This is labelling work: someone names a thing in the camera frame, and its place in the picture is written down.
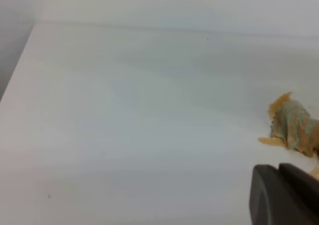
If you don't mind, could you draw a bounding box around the green stained rag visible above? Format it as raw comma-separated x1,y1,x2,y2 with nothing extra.
258,92,319,158

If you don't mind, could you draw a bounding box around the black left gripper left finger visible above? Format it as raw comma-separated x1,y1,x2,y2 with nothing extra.
250,165,319,225

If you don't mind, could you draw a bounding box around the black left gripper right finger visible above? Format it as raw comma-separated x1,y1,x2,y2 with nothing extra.
279,163,319,205

